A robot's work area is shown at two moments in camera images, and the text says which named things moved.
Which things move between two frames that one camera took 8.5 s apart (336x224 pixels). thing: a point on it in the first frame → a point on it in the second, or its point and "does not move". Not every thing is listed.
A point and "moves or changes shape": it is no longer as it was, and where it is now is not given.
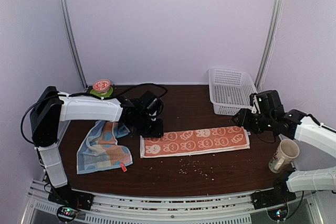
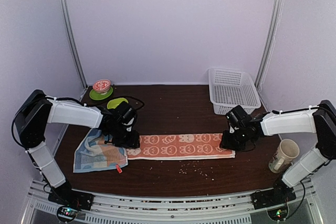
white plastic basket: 230,91 does not move
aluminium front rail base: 39,208 does not move
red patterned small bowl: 102,86 does not move
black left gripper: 157,132 → 132,141
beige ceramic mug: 287,150 does not move
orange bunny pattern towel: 174,142 moves or changes shape
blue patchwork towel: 99,149 does not move
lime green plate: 103,95 does not move
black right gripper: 243,120 → 226,144
